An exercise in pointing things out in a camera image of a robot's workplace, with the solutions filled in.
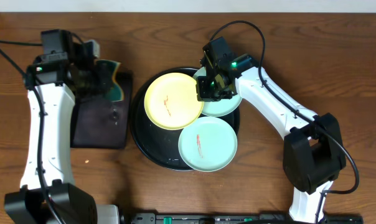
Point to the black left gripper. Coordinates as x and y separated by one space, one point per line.
93 78

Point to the yellow plate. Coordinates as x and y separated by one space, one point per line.
171 103

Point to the green yellow sponge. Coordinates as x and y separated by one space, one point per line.
115 91

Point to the green plate with red stain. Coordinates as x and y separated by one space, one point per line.
208 144

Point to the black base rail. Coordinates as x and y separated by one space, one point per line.
152 218

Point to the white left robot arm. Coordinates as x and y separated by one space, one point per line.
47 192

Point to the black rectangular tray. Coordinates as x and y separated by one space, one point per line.
98 122

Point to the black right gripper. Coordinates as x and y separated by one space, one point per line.
202 95

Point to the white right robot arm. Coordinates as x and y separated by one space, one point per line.
313 155

